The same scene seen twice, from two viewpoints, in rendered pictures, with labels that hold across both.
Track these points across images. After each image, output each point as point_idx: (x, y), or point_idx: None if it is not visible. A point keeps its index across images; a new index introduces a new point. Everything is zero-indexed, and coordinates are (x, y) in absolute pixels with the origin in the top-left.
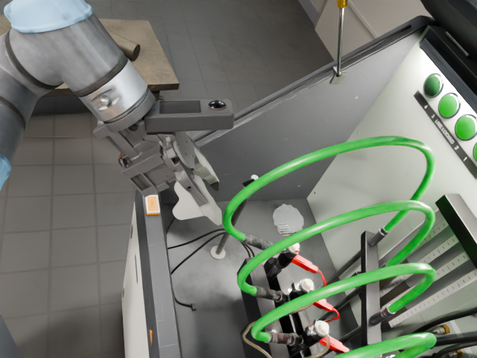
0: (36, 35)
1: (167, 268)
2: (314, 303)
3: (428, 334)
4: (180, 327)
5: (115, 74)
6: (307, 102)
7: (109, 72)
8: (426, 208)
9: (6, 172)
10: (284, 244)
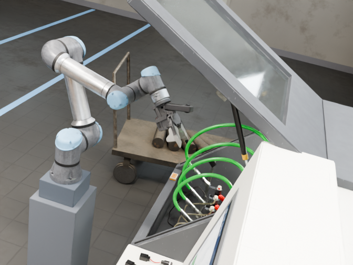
0: (145, 77)
1: (167, 196)
2: (217, 209)
3: (226, 178)
4: (164, 230)
5: (160, 89)
6: (256, 142)
7: (158, 88)
8: (249, 150)
9: (126, 102)
10: (196, 152)
